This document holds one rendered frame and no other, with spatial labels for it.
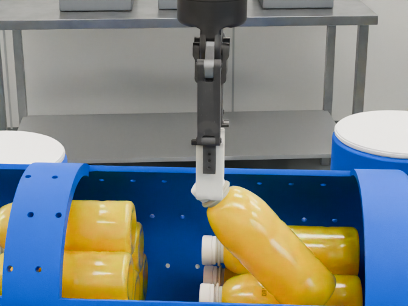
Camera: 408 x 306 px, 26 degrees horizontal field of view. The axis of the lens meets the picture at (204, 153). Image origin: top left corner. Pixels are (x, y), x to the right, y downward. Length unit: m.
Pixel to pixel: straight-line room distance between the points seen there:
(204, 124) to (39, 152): 0.84
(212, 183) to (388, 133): 0.90
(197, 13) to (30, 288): 0.36
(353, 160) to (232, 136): 2.28
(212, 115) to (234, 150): 2.93
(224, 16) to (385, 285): 0.34
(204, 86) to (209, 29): 0.06
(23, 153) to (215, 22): 0.87
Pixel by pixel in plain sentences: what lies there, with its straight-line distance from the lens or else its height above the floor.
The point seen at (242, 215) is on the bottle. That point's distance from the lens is 1.00.
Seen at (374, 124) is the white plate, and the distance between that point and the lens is 1.89.
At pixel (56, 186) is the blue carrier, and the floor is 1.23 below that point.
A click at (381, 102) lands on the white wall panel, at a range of 4.77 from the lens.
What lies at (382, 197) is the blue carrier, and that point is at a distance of 1.04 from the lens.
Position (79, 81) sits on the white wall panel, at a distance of 4.58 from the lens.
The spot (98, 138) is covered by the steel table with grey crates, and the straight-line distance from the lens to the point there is 4.03.
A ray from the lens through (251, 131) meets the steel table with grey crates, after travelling 4.10.
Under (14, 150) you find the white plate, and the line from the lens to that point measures 1.75.
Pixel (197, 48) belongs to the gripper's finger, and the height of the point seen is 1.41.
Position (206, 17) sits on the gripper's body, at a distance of 0.92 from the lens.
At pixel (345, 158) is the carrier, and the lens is 1.80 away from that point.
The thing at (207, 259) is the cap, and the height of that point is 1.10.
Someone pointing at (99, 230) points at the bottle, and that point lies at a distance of 1.09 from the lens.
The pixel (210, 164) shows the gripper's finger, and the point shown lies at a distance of 0.97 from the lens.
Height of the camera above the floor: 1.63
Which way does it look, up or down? 21 degrees down
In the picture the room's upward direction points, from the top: straight up
